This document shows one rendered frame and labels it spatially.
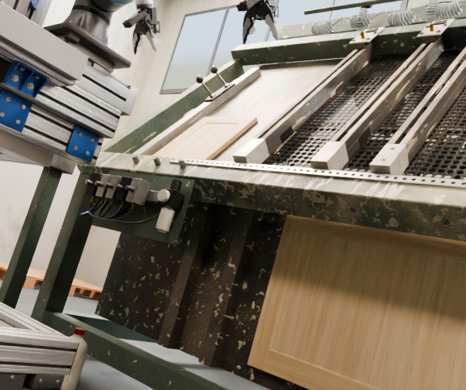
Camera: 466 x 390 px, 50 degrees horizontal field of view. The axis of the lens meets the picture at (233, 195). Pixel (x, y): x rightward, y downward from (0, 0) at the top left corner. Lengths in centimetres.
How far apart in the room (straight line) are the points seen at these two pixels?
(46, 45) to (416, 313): 122
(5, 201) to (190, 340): 386
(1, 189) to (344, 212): 448
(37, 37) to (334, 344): 120
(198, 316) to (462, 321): 95
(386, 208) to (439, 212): 14
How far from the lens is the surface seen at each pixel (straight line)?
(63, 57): 136
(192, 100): 276
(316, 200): 151
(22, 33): 132
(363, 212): 145
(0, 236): 563
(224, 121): 227
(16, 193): 564
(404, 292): 159
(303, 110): 206
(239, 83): 268
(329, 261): 170
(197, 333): 199
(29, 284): 472
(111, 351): 195
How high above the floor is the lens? 49
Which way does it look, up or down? 10 degrees up
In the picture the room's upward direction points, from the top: 16 degrees clockwise
